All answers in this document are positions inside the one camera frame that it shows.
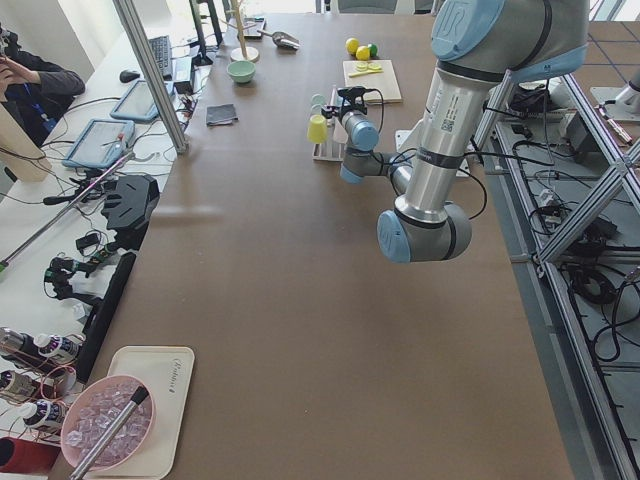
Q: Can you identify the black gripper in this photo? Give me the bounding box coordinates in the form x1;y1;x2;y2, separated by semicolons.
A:
322;97;367;123

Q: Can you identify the green plastic cup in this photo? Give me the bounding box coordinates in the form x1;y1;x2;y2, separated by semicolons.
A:
311;94;327;105

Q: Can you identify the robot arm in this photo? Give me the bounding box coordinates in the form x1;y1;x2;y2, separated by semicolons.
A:
323;1;589;263

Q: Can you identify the yellow plastic cup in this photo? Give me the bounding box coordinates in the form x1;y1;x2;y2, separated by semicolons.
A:
306;114;328;145

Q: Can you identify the wooden cutting board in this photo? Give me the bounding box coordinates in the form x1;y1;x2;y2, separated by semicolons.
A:
342;59;403;103

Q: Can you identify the whole yellow lemon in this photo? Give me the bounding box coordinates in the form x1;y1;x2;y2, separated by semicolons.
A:
355;45;371;61
345;37;360;55

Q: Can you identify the metal scoop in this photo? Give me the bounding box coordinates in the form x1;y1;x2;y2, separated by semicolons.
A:
258;29;300;50

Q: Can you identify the green ceramic bowl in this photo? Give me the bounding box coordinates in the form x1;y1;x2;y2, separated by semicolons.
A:
227;60;256;84

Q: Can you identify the grey folded cloth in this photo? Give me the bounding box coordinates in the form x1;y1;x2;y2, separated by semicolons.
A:
206;104;238;126

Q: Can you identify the black keyboard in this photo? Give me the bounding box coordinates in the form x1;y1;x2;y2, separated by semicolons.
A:
148;35;173;80

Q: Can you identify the black computer mouse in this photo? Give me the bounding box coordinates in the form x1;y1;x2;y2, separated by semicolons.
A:
119;70;140;84

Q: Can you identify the black plastic housing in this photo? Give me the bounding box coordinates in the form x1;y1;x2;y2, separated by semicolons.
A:
101;174;160;250

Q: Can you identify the blue teach pendant tablet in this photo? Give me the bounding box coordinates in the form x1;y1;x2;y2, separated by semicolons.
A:
62;119;135;169

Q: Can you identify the seated person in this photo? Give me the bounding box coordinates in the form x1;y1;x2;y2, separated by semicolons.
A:
1;28;86;146

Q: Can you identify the beige plastic tray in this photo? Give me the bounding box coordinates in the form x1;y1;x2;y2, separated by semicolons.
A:
85;346;195;479

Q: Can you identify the metal rod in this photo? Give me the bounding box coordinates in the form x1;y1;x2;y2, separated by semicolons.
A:
1;149;133;272

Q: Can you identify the pink bowl of ice cubes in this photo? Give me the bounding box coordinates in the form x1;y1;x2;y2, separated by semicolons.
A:
60;375;155;471

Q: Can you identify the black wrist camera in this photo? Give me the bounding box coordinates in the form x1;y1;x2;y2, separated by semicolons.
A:
337;86;368;103

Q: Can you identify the white wire cup rack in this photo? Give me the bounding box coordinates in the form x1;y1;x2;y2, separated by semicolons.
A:
312;85;347;162

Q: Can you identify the aluminium frame post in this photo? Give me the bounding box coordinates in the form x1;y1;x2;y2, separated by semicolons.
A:
112;0;188;155

